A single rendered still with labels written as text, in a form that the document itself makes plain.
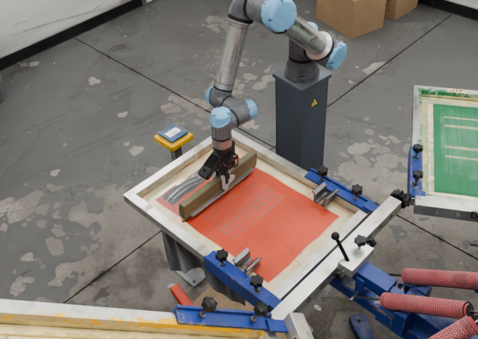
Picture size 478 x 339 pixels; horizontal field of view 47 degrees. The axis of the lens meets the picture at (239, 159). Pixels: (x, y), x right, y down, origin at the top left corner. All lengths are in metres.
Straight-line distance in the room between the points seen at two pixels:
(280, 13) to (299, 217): 0.76
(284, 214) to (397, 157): 1.89
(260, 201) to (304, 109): 0.49
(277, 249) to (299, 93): 0.71
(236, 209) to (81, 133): 2.35
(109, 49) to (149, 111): 1.11
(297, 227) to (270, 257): 0.17
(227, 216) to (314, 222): 0.34
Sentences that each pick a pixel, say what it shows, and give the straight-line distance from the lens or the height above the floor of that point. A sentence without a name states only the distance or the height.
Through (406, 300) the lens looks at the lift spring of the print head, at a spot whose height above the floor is 1.12.
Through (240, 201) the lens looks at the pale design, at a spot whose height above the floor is 0.95.
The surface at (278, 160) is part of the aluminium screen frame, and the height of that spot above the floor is 0.99.
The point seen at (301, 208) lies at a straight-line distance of 2.17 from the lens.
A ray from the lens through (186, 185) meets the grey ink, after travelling 2.28.
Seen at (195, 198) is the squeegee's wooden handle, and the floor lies 1.05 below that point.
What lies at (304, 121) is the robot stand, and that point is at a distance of 2.48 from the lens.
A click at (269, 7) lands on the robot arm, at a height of 1.69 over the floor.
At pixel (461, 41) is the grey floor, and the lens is 5.35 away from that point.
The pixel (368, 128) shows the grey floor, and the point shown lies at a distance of 4.13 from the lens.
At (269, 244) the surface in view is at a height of 0.95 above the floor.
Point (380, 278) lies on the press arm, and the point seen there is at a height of 1.04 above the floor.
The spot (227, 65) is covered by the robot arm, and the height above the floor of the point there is 1.44.
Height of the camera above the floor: 2.52
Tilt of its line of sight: 41 degrees down
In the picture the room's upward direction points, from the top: 4 degrees counter-clockwise
